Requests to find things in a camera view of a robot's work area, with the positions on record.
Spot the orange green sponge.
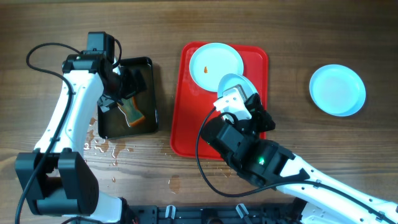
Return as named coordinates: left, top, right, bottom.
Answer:
left=118, top=97, right=146, bottom=128

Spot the light blue plate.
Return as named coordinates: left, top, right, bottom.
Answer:
left=189, top=43, right=244, bottom=92
left=217, top=73, right=257, bottom=101
left=308, top=64, right=366, bottom=117

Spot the black water tray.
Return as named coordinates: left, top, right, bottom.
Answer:
left=97, top=57, right=159, bottom=139

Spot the red plastic tray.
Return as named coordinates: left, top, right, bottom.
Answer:
left=170, top=41, right=269, bottom=157

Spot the light blue plate top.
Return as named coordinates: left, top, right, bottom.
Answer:
left=189, top=43, right=244, bottom=92

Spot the light blue plate bottom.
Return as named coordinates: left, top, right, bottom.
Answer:
left=308, top=64, right=366, bottom=117

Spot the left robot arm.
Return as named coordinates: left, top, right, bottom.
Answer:
left=15, top=54, right=145, bottom=223

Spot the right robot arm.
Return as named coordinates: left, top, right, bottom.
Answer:
left=197, top=93, right=397, bottom=223

